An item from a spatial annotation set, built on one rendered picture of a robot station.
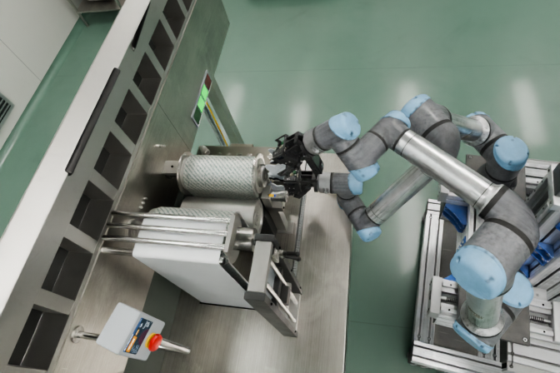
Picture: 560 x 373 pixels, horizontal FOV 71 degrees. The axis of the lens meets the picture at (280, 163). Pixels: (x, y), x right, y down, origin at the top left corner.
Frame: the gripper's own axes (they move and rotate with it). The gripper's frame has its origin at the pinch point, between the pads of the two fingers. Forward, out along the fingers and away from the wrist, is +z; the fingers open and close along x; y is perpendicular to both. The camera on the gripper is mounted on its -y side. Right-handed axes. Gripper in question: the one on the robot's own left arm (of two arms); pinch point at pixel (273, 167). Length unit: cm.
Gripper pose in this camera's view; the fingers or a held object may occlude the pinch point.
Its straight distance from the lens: 128.3
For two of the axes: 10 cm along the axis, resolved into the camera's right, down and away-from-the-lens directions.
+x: -1.4, 8.5, -5.0
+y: -7.6, -4.2, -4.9
